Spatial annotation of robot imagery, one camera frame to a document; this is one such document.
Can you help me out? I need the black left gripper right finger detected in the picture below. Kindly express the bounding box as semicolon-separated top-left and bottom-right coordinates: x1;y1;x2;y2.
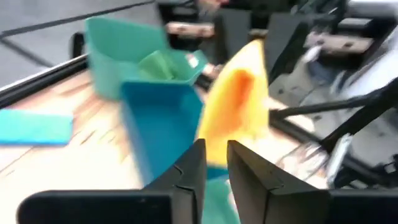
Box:
226;139;331;224

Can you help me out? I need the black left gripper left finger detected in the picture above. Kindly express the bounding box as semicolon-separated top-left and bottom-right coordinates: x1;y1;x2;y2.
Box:
144;138;208;224

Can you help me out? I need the yellow cloth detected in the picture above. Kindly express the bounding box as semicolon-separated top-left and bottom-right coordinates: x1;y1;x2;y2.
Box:
197;39;270;169

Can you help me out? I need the green cloth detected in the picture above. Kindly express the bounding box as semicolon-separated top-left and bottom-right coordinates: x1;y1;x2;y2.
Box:
138;49;187;82

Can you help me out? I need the blue sponge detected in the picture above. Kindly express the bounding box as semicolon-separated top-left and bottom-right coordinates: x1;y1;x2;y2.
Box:
0;108;74;147

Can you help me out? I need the small teal plastic bin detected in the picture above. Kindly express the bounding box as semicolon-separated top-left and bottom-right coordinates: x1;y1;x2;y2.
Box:
201;177;241;224

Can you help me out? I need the blue plastic tray bin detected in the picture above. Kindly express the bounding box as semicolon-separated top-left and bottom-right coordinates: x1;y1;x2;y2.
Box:
119;79;229;187

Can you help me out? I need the large teal plastic bin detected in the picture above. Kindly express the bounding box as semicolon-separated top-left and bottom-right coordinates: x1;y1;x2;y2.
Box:
85;17;208;101

